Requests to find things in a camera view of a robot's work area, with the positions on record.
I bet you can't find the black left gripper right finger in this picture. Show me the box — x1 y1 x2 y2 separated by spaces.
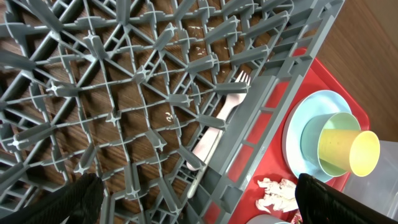
295 174 397 224

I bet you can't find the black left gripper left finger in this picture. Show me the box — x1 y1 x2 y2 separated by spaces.
1 173 104 224

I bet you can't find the white paper napkin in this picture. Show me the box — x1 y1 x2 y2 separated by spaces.
255 178 298 213

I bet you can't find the white plastic fork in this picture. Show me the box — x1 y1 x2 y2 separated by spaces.
185 70 251 171

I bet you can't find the red plastic snack wrapper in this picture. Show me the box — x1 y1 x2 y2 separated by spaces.
290 210 303 224

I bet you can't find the light blue small bowl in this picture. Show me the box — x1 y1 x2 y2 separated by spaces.
246 214 290 224

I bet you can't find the clear plastic waste bin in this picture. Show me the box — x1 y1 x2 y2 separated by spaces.
343 141 398 220

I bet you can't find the grey plastic dishwasher rack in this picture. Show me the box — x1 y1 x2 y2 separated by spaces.
1 0 343 223

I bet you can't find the yellow plastic cup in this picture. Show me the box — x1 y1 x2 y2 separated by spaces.
318 129 381 177

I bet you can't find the light green bowl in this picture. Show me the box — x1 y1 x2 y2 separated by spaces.
301 112 361 180

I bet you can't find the light blue plate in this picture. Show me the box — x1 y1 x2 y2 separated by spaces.
282 90 352 182

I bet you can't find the red plastic serving tray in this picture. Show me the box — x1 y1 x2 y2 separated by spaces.
198 48 371 224

